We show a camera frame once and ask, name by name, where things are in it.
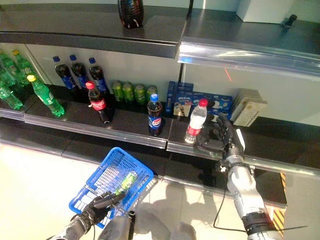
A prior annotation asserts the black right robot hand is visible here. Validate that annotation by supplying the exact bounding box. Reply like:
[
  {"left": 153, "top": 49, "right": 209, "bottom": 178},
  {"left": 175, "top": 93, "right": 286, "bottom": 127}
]
[{"left": 193, "top": 116, "right": 247, "bottom": 158}]

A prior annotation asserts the yellow black hazard tape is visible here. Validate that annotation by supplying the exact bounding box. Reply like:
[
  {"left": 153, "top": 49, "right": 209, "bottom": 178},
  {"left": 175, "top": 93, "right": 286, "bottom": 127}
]
[{"left": 272, "top": 172, "right": 287, "bottom": 230}]

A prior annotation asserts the blue Oreo box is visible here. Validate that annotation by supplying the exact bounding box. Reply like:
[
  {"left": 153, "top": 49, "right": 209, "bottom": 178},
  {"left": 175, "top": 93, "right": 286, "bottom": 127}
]
[
  {"left": 191, "top": 92, "right": 233, "bottom": 111},
  {"left": 207, "top": 108, "right": 232, "bottom": 122}
]

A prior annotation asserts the Coca-Cola bottle red cap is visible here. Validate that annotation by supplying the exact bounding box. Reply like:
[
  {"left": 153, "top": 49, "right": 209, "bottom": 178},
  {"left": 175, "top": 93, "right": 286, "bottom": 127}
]
[{"left": 85, "top": 81, "right": 116, "bottom": 125}]

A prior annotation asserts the small black cylinder object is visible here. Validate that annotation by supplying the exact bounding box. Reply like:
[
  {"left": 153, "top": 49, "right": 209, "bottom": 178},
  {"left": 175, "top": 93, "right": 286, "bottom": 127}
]
[{"left": 281, "top": 14, "right": 298, "bottom": 28}]

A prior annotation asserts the silver robot leg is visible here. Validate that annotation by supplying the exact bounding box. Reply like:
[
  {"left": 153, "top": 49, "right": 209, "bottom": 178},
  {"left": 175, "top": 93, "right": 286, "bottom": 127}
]
[
  {"left": 97, "top": 211, "right": 137, "bottom": 240},
  {"left": 169, "top": 222, "right": 197, "bottom": 240}
]

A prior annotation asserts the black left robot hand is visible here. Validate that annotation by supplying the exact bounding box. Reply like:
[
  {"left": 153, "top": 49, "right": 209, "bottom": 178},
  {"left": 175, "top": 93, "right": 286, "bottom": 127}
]
[{"left": 82, "top": 191, "right": 127, "bottom": 226}]

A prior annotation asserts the blue plastic shopping basket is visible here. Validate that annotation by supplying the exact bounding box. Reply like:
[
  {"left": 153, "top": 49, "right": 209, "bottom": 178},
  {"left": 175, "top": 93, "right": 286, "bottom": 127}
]
[{"left": 68, "top": 146, "right": 159, "bottom": 230}]

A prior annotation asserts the white open cardboard box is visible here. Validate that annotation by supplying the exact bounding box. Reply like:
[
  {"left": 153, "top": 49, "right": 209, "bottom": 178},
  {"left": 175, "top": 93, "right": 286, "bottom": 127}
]
[{"left": 236, "top": 0, "right": 292, "bottom": 25}]

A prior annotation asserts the silver left robot leg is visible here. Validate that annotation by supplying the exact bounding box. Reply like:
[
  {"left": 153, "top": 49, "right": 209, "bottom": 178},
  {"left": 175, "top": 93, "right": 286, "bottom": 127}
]
[{"left": 97, "top": 211, "right": 137, "bottom": 240}]

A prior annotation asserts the small Pepsi bottle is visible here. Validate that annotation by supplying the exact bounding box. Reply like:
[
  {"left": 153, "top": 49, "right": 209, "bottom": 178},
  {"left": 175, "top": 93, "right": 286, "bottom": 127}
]
[{"left": 146, "top": 93, "right": 165, "bottom": 137}]

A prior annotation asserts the silver and black motor unit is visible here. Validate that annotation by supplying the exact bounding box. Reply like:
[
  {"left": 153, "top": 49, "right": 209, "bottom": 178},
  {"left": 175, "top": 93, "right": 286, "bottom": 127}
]
[{"left": 216, "top": 159, "right": 256, "bottom": 176}]

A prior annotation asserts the large Pepsi bottle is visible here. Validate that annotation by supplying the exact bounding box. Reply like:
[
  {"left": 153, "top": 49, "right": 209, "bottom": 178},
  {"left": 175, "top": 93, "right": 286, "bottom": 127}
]
[{"left": 117, "top": 0, "right": 145, "bottom": 29}]

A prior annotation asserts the cream carton box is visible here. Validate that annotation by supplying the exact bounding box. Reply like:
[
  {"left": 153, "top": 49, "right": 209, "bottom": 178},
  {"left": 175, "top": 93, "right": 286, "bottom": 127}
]
[
  {"left": 232, "top": 98, "right": 268, "bottom": 127},
  {"left": 231, "top": 88, "right": 264, "bottom": 106}
]

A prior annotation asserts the narrow blue biscuit box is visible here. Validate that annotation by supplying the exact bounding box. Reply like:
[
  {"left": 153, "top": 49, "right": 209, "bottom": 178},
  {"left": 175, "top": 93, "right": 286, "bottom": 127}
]
[{"left": 166, "top": 81, "right": 177, "bottom": 116}]

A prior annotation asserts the clear water bottle red cap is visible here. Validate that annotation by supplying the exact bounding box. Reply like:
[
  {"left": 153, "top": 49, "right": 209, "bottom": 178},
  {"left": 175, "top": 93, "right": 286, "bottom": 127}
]
[{"left": 184, "top": 98, "right": 209, "bottom": 144}]

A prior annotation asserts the silver right robot leg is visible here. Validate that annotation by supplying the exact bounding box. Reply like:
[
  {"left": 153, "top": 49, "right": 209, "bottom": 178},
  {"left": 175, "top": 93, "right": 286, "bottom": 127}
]
[{"left": 169, "top": 222, "right": 197, "bottom": 240}]

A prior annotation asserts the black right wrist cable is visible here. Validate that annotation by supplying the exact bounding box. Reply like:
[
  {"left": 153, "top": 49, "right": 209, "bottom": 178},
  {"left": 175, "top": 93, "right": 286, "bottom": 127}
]
[{"left": 213, "top": 184, "right": 245, "bottom": 232}]

